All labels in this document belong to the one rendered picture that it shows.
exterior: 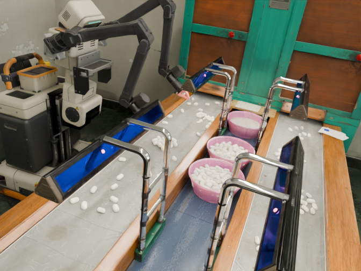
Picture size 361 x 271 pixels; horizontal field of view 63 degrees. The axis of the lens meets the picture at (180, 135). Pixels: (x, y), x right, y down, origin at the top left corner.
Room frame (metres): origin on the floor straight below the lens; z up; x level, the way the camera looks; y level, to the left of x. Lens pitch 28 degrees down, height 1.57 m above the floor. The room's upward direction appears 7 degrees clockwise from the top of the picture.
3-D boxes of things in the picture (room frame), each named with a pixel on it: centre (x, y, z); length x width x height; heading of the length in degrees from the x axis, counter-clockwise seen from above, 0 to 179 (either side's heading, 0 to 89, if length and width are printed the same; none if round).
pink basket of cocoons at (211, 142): (1.42, -0.28, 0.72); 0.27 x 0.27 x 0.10
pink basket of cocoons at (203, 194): (1.16, -0.19, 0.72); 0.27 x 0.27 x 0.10
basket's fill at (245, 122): (1.84, -0.43, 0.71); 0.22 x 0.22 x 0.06
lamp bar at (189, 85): (1.77, -0.11, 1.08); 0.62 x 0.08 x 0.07; 161
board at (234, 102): (2.05, -0.50, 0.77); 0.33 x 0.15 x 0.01; 71
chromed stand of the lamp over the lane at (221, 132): (1.74, -0.18, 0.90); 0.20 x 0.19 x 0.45; 161
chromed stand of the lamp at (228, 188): (0.69, -0.24, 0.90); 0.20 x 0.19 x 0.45; 161
